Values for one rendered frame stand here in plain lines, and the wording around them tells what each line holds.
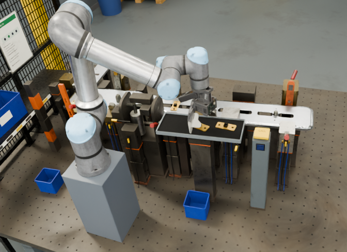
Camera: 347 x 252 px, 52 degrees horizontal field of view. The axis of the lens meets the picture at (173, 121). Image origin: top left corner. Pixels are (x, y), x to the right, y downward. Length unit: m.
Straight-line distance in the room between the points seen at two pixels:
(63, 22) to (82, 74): 0.26
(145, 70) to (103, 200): 0.62
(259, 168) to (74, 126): 0.80
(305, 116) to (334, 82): 2.18
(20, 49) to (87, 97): 1.03
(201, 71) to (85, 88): 0.46
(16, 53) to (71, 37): 1.23
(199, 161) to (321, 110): 1.05
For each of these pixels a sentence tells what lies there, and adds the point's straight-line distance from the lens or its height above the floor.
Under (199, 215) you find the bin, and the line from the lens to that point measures 1.77.
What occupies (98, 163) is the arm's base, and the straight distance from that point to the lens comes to 1.51.
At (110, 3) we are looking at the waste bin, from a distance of 6.05.
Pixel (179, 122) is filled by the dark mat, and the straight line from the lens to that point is 1.59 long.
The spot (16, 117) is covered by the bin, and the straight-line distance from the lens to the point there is 2.14.
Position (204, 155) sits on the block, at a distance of 1.63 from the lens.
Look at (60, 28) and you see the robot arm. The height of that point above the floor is 1.72.
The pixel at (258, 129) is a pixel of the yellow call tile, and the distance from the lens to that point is 1.54.
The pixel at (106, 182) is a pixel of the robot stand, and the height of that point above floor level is 1.09.
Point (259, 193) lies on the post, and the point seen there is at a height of 0.81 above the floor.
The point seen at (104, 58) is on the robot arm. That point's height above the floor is 1.61.
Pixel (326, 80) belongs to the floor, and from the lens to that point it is 4.06.
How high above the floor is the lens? 2.15
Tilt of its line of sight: 38 degrees down
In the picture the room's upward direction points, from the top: 8 degrees counter-clockwise
